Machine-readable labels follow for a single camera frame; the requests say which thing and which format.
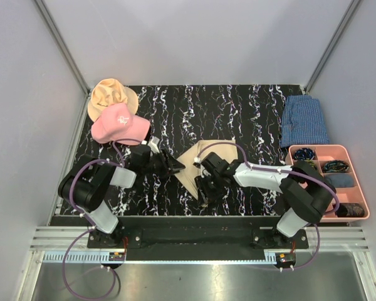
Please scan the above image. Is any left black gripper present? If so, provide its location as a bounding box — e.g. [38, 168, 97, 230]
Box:
[142, 148, 184, 179]

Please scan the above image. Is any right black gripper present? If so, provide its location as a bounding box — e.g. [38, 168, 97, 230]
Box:
[194, 173, 224, 208]

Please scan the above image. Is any beige cloth napkin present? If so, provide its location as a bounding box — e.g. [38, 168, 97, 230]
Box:
[175, 140, 238, 200]

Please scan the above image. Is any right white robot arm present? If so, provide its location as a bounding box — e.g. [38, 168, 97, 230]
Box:
[194, 152, 340, 249]

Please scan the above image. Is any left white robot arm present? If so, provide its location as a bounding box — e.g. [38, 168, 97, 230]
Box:
[58, 144, 185, 248]

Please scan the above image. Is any pink baseball cap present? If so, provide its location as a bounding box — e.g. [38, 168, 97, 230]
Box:
[91, 103, 150, 145]

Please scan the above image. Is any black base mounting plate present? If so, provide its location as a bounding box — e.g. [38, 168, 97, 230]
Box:
[88, 216, 309, 250]

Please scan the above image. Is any beige bucket hat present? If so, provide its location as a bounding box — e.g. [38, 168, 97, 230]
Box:
[87, 78, 139, 122]

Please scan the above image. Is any blue checkered folded cloth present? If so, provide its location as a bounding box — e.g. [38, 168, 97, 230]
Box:
[279, 95, 330, 148]

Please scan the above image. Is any teal patterned rolled sock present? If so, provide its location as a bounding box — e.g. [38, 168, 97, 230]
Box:
[321, 160, 350, 173]

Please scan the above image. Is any pink divided organizer tray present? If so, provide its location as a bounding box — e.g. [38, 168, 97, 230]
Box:
[286, 144, 370, 223]

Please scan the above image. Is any grey blue rolled sock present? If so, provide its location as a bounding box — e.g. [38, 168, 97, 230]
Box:
[324, 174, 355, 188]

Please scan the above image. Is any dark patterned rolled sock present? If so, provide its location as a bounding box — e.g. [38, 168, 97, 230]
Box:
[335, 203, 365, 218]

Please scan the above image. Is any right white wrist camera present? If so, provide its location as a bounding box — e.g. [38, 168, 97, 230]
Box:
[193, 157, 211, 177]

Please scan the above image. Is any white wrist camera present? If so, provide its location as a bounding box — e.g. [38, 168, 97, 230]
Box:
[193, 157, 211, 177]
[141, 136, 160, 154]

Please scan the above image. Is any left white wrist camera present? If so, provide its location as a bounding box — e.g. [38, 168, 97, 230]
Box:
[141, 136, 160, 154]

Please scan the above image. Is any slotted aluminium rail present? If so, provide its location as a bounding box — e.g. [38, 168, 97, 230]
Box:
[30, 227, 368, 265]

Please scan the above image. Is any aluminium frame post left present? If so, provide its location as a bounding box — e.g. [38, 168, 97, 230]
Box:
[32, 0, 90, 96]

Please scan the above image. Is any aluminium frame post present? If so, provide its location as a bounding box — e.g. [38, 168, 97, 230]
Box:
[32, 0, 90, 96]
[303, 0, 363, 95]

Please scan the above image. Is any aluminium frame post right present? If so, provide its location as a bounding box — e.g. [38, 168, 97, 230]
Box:
[303, 0, 363, 95]

